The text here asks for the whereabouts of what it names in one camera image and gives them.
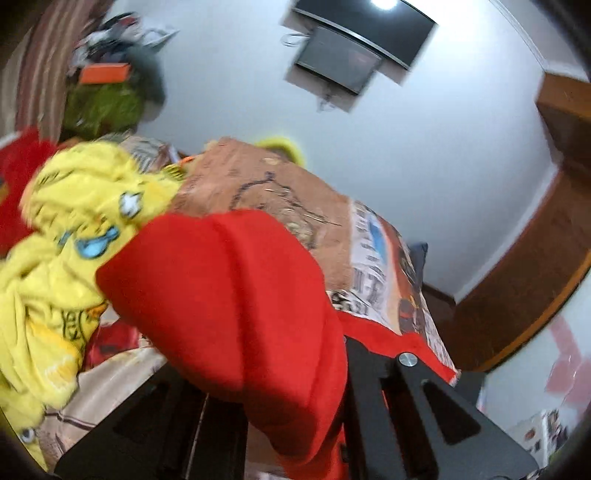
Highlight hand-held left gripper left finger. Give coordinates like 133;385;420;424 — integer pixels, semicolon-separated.
55;364;250;480

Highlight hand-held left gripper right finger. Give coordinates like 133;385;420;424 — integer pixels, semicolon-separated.
342;337;536;480

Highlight red zip jacket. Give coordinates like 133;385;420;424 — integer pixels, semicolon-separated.
95;210;460;480

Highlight dark blue pillow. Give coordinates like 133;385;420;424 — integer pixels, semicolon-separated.
409;242;429;282

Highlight brown wooden door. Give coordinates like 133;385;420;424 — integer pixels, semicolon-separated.
455;69;591;372

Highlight yellow cartoon blanket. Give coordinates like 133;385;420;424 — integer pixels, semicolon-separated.
0;141;185;469

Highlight printed bed sheet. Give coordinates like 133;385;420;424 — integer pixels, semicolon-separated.
37;136;458;467

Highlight yellow round object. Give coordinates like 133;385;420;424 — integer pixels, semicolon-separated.
256;135;308;164

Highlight red plush cloth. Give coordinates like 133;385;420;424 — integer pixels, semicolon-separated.
0;127;58;254

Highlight green bag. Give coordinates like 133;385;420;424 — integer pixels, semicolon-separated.
62;83;144;139

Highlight grey cloth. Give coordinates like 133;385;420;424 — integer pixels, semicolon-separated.
124;46;167;104

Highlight orange box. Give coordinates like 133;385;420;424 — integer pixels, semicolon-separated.
78;64;132;86

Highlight white paper bag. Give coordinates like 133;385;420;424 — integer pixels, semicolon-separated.
139;28;178;47

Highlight brown striped curtain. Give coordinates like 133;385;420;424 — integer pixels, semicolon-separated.
0;0;109;139

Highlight wall stickers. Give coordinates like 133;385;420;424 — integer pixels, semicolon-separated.
522;408;570;462

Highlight black wall television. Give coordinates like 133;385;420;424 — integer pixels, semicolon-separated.
281;0;437;97

